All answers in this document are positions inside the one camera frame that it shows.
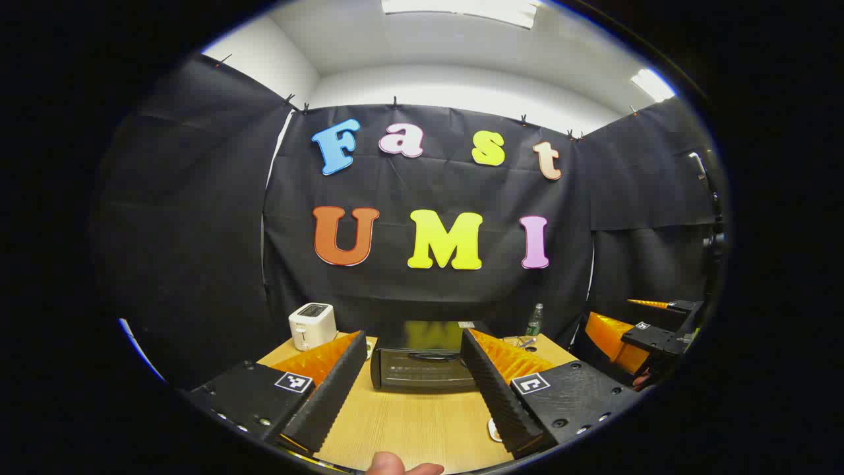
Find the long ceiling light panel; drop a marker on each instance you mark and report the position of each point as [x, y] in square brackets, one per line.
[461, 8]

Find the white toaster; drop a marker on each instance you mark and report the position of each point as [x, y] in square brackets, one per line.
[310, 326]

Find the white square plate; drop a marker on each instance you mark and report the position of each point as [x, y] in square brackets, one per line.
[494, 430]

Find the dark metal frame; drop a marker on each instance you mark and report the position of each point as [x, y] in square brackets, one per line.
[709, 198]

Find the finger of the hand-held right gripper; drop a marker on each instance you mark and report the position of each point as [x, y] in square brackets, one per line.
[606, 336]
[682, 306]

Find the black electric oven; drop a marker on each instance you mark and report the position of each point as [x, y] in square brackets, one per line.
[422, 369]

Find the clear green-label water bottle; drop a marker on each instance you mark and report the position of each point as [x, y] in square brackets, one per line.
[534, 323]

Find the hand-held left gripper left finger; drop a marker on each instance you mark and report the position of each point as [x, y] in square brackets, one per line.
[336, 396]

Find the row of black cloth clips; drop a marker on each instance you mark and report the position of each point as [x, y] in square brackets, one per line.
[394, 101]

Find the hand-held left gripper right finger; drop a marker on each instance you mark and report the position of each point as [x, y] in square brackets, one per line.
[498, 396]

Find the small ceiling light panel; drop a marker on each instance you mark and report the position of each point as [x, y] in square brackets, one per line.
[653, 84]

